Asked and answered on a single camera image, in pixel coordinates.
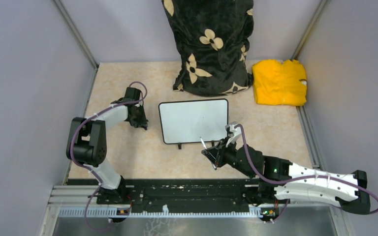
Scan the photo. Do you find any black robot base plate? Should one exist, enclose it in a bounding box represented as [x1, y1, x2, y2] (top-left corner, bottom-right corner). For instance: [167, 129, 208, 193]
[65, 176, 325, 224]

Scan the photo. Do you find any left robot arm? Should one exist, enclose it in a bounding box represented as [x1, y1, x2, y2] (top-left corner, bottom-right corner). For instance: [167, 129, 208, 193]
[66, 86, 148, 204]

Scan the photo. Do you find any small whiteboard black frame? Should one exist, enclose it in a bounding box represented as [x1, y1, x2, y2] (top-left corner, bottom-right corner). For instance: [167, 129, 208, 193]
[158, 98, 229, 145]

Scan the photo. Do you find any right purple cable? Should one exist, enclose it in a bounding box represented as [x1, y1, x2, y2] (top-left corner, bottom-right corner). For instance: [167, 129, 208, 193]
[234, 123, 378, 224]

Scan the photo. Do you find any aluminium rail frame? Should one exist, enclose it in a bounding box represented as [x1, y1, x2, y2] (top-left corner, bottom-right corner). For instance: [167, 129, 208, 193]
[45, 182, 345, 219]

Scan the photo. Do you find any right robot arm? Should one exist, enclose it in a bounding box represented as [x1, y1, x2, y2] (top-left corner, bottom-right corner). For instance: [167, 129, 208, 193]
[201, 139, 371, 215]

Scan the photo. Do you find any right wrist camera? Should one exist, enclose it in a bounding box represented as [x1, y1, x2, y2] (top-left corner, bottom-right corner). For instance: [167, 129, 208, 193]
[225, 121, 242, 147]

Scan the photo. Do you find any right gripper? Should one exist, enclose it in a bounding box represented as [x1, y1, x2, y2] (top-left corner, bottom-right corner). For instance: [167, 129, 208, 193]
[203, 136, 255, 178]

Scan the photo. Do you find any folded yellow garment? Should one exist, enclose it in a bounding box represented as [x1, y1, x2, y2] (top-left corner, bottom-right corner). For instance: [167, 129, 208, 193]
[252, 59, 307, 106]

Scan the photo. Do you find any black floral blanket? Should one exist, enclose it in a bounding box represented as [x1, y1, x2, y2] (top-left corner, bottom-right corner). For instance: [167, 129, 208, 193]
[161, 0, 254, 97]

